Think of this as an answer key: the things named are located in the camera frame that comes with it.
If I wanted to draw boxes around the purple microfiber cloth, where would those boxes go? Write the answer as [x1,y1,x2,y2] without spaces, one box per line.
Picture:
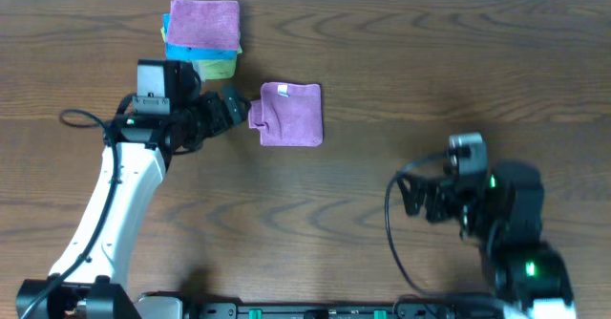
[248,82,324,147]

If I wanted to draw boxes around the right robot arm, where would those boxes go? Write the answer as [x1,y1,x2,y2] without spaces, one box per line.
[390,160,577,318]

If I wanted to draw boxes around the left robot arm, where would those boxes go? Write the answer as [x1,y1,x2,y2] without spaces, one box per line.
[15,86,250,318]

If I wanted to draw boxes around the folded green cloth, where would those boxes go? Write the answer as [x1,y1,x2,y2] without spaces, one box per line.
[173,54,240,80]

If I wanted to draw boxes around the folded blue cloth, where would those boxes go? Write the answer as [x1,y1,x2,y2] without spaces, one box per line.
[160,13,242,60]

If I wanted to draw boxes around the folded purple cloth on stack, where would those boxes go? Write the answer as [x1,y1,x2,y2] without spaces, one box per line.
[166,0,241,52]

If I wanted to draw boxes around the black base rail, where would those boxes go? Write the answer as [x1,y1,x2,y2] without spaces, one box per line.
[137,289,507,319]

